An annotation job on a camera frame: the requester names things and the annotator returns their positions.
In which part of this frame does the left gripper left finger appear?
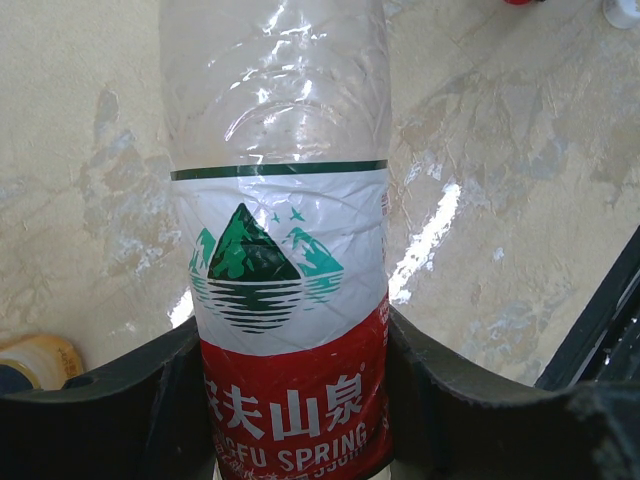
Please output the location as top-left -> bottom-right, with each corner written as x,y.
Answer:
1,319 -> 215,479

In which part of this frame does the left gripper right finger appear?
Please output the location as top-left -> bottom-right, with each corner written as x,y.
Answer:
387,309 -> 639,479

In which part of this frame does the red label water bottle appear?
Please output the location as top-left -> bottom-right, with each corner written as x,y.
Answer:
159,1 -> 393,479

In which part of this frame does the orange juice bottle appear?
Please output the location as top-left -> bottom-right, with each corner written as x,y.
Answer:
1,334 -> 84,395

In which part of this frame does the small white bottle cap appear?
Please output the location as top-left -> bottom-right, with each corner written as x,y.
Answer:
602,0 -> 639,30

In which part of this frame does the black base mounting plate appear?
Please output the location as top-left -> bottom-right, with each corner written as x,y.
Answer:
535,233 -> 639,402

